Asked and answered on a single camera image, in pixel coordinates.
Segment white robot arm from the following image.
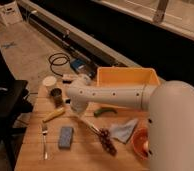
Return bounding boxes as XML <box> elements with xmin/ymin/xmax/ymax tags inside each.
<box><xmin>66</xmin><ymin>75</ymin><xmax>194</xmax><ymax>171</ymax></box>

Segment metal cup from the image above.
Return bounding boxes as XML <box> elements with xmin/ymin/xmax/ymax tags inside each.
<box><xmin>50</xmin><ymin>88</ymin><xmax>63</xmax><ymax>108</ymax></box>

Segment white plastic cup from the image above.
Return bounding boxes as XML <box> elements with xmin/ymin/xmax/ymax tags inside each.
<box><xmin>42</xmin><ymin>76</ymin><xmax>57</xmax><ymax>95</ymax></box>

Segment yellow plastic bin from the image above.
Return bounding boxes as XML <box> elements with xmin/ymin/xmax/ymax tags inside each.
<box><xmin>97</xmin><ymin>67</ymin><xmax>160</xmax><ymax>86</ymax></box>

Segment green pepper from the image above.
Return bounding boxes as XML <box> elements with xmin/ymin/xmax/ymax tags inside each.
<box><xmin>93</xmin><ymin>107</ymin><xmax>117</xmax><ymax>117</ymax></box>

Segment blue power box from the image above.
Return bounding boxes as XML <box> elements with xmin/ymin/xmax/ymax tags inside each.
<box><xmin>70</xmin><ymin>59</ymin><xmax>87</xmax><ymax>74</ymax></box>

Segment brown scrub block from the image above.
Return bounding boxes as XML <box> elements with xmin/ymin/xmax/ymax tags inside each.
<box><xmin>62</xmin><ymin>74</ymin><xmax>73</xmax><ymax>83</ymax></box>

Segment dark grape bunch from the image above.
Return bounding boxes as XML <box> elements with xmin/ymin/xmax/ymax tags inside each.
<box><xmin>98</xmin><ymin>129</ymin><xmax>117</xmax><ymax>156</ymax></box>

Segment grey blue cloth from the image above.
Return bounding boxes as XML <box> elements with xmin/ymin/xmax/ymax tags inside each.
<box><xmin>109</xmin><ymin>118</ymin><xmax>138</xmax><ymax>144</ymax></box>

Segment blue sponge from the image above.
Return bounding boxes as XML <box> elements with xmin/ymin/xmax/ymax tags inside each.
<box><xmin>58</xmin><ymin>126</ymin><xmax>74</xmax><ymax>149</ymax></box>

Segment silver fork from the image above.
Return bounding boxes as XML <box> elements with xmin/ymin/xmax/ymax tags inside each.
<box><xmin>41</xmin><ymin>123</ymin><xmax>48</xmax><ymax>160</ymax></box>

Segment orange bowl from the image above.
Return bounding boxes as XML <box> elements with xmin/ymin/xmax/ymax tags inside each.
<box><xmin>131</xmin><ymin>128</ymin><xmax>148</xmax><ymax>160</ymax></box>

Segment yellow apple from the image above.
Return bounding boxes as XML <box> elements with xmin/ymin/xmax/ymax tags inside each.
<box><xmin>143</xmin><ymin>141</ymin><xmax>149</xmax><ymax>152</ymax></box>

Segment black chair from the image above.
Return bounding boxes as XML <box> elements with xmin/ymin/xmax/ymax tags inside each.
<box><xmin>0</xmin><ymin>50</ymin><xmax>33</xmax><ymax>169</ymax></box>

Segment white cardboard box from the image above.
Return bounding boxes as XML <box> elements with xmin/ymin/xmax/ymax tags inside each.
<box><xmin>0</xmin><ymin>1</ymin><xmax>23</xmax><ymax>26</ymax></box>

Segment black coiled cable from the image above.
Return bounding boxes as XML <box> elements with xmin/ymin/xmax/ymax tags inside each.
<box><xmin>48</xmin><ymin>52</ymin><xmax>71</xmax><ymax>77</ymax></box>

